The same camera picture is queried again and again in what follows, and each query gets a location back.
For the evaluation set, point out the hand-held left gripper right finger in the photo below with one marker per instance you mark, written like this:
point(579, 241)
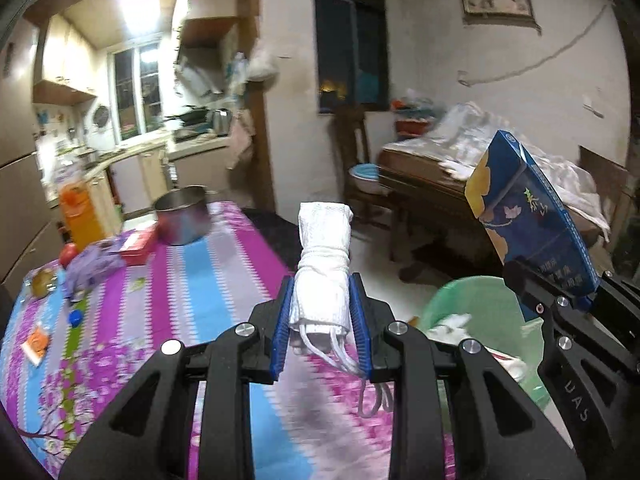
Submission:
point(361, 332)

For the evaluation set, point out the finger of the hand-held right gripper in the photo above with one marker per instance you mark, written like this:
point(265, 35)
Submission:
point(527, 287)
point(587, 302)

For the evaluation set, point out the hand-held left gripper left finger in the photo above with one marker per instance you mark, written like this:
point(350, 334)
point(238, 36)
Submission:
point(282, 330)

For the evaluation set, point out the bin with green plastic bag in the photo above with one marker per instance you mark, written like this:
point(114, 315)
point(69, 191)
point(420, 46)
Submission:
point(480, 295)

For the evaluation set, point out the blue printed carton box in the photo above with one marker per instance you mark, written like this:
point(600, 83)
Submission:
point(530, 210)

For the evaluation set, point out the white crumpled paper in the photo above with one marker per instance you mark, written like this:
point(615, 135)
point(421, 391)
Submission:
point(450, 322)

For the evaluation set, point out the black cloth heap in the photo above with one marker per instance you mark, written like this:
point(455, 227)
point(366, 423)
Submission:
point(280, 230)

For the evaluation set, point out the purple striped floral tablecloth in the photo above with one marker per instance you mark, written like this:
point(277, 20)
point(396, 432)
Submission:
point(165, 300)

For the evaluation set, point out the wooden chair with plain back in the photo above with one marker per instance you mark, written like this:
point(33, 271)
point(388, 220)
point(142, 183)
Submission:
point(605, 170)

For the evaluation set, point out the white gloves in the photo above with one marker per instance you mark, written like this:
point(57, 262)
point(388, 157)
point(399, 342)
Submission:
point(452, 165)

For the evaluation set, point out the dark wooden dining table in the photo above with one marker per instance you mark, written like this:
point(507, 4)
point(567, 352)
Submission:
point(425, 180)

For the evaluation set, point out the steel pot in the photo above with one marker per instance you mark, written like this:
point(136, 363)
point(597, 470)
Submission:
point(182, 217)

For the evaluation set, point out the blue and white basin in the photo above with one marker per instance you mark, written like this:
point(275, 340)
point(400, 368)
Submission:
point(367, 175)

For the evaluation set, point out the red box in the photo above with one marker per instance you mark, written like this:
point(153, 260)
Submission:
point(137, 250)

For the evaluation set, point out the white crumpled sheet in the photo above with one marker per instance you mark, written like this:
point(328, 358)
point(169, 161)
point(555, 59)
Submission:
point(475, 130)

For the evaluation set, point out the hanging pink towel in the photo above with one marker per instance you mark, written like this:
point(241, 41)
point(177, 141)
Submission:
point(240, 140)

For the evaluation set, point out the dark wooden chair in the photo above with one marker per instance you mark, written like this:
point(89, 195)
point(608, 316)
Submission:
point(350, 135)

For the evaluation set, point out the purple plastic bag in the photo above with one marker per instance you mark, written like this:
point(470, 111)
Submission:
point(95, 265)

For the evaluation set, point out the red basin with clutter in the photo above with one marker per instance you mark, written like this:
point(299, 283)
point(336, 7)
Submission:
point(410, 122)

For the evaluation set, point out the blue bottle cap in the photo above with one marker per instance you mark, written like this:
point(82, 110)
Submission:
point(75, 318)

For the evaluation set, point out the kitchen counter with cabinets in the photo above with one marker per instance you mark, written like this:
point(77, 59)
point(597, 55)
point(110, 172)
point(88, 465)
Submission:
point(145, 170)

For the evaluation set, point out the steel kettle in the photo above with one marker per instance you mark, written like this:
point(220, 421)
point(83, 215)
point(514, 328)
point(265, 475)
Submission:
point(220, 121)

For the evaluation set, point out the red apple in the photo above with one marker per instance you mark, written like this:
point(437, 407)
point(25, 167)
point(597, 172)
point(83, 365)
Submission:
point(68, 255)

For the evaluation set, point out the black wok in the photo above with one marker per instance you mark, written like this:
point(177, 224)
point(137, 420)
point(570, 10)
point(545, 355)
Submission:
point(192, 116)

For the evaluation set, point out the orange juice bottle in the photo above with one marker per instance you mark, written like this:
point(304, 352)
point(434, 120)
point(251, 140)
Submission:
point(77, 210)

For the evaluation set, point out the clear bag with food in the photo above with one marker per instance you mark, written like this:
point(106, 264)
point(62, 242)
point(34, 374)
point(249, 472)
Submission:
point(44, 282)

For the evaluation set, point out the small orange packet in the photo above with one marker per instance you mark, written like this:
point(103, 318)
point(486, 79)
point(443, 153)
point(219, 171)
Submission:
point(36, 342)

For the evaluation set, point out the steel range hood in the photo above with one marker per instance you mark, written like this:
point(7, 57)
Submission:
point(200, 77)

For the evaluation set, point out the hanging white plastic bag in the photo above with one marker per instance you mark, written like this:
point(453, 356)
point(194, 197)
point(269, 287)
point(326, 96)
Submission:
point(262, 65)

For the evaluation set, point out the round hanging strainer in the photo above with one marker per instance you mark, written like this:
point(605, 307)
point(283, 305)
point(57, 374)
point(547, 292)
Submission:
point(101, 115)

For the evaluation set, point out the barred kitchen window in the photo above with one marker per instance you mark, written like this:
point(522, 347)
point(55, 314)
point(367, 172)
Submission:
point(132, 90)

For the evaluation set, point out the dark room window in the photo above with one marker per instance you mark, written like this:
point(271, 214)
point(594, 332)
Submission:
point(350, 35)

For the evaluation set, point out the grey refrigerator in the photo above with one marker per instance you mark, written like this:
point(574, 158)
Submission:
point(20, 160)

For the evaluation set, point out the cabinet above range hood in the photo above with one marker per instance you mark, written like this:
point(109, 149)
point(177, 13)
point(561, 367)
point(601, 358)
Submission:
point(210, 5)

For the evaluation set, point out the cream wall cabinets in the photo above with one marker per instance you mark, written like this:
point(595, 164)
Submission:
point(65, 60)

